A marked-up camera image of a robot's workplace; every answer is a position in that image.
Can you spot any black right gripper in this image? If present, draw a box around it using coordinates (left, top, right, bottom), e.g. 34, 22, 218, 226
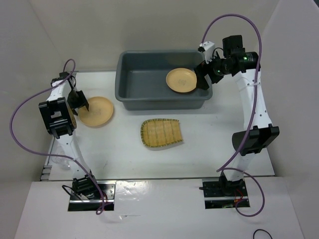
193, 51, 231, 90

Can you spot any tan plate with bear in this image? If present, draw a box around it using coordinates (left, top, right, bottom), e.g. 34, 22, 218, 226
166, 68, 197, 93

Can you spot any woven bamboo tray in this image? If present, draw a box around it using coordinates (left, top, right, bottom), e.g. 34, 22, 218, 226
140, 118, 183, 148

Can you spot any clear plastic cup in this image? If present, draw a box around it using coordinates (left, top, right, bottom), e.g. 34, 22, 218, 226
51, 146, 71, 171

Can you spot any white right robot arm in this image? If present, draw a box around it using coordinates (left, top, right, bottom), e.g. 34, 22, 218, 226
194, 35, 280, 196

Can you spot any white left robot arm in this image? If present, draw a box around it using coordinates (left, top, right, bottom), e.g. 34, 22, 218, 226
38, 71, 99, 199

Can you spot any grey plastic bin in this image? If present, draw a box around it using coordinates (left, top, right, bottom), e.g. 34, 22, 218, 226
115, 50, 213, 111

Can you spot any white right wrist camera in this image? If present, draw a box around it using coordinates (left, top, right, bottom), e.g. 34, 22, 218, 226
197, 41, 215, 64

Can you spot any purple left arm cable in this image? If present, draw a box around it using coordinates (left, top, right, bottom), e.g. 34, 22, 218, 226
9, 59, 114, 215

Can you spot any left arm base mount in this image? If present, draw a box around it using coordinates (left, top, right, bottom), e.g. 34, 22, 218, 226
62, 181, 116, 212

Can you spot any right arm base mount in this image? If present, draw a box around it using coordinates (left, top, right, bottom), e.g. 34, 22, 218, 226
199, 178, 250, 209

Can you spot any black cable loop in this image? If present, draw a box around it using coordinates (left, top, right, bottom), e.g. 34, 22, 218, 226
253, 229, 272, 239

